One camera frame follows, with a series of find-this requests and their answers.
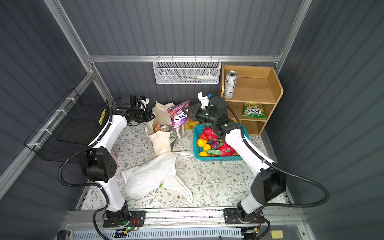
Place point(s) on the teal plastic basket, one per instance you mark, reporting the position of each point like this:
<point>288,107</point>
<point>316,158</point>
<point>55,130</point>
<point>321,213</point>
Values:
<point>210,148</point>

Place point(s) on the green Fox's candy bag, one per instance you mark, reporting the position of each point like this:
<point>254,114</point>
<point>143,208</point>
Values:
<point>252,110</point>

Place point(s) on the lower pink dragon fruit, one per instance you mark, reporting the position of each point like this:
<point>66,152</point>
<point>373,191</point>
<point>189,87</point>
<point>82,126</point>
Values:
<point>224,150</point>

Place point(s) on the floral table mat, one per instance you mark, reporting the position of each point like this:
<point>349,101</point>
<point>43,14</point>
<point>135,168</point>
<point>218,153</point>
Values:
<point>213,184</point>

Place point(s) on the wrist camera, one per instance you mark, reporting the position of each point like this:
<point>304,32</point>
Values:
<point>135,102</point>
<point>205,99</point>

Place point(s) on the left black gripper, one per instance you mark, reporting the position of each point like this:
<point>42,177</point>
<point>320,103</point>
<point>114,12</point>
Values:
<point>147,115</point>

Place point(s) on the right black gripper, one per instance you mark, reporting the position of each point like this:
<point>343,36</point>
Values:
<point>195,111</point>

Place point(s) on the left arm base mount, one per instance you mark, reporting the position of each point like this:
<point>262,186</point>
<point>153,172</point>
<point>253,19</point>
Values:
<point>120,219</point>

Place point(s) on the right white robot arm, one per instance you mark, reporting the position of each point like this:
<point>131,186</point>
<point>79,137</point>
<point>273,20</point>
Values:
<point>270,180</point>

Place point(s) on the black wire wall basket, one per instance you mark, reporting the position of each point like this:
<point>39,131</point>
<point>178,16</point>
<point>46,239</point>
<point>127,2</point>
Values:
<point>74,123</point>

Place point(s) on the white plastic grocery bag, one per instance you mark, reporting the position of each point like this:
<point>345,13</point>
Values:
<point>159,172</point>

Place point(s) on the yellow lemon upper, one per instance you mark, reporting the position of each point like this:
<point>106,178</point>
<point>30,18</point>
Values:
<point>201,143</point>

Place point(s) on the cream canvas tote bag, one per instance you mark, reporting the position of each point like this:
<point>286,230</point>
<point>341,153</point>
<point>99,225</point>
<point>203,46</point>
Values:
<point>160,129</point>

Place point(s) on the yellow lemon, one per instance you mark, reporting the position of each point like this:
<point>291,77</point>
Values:
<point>203,154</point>
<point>201,143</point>

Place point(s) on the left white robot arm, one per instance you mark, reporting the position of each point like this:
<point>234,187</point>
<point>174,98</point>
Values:
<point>97,161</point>

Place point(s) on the silver drink can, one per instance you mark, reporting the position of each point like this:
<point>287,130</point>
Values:
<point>230,84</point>
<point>165,128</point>

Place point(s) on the purple Fox's candy bag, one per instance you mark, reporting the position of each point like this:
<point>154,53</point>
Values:
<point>177,115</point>

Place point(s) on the upper pink dragon fruit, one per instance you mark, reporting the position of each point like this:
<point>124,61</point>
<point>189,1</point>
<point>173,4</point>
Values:
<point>208,134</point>

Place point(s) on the yellow lemon lower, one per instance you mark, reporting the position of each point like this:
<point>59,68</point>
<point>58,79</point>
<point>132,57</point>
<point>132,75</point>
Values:
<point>203,154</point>

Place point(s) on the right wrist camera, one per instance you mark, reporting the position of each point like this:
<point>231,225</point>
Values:
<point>205,99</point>

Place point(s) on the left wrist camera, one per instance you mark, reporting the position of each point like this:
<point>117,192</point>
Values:
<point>135,102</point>

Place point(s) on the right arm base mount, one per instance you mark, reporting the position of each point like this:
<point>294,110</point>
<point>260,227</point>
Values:
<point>234,216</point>

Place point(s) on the wooden shelf unit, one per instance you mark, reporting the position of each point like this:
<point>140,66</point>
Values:
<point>257,85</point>

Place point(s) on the white wire wall basket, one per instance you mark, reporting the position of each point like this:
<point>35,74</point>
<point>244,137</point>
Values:
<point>187,71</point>

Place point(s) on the pink dragon fruit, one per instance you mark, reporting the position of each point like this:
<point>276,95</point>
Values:
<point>208,134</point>
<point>224,150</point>

